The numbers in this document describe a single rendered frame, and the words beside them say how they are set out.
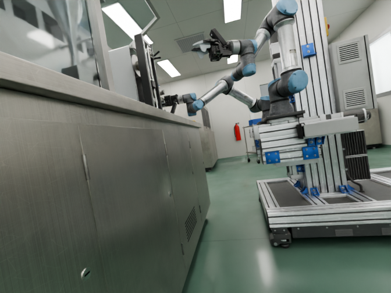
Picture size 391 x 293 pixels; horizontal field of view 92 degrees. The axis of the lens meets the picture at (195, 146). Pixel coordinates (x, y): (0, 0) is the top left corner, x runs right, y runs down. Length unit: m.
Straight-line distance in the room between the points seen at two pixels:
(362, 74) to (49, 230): 1.69
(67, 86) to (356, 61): 1.59
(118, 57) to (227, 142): 4.94
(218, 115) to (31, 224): 5.85
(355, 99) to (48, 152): 1.60
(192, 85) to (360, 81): 5.21
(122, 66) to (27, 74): 1.09
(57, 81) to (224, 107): 5.79
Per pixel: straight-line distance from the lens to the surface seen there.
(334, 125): 1.28
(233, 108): 6.08
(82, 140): 0.47
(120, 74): 1.45
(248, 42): 1.21
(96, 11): 0.78
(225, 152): 6.05
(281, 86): 1.29
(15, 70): 0.38
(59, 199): 0.42
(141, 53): 1.32
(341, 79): 1.62
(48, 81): 0.41
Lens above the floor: 0.74
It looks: 2 degrees down
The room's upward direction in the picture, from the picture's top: 9 degrees counter-clockwise
